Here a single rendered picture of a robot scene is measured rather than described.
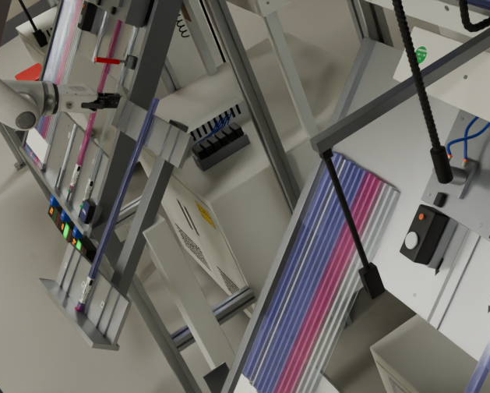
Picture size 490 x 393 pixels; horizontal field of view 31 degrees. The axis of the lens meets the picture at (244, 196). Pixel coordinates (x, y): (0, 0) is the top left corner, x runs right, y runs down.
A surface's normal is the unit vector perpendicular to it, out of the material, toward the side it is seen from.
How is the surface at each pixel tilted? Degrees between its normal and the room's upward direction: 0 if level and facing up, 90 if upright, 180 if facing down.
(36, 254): 0
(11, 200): 0
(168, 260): 90
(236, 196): 90
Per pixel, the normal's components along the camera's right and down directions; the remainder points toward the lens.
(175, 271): 0.52, 0.33
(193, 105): -0.34, -0.77
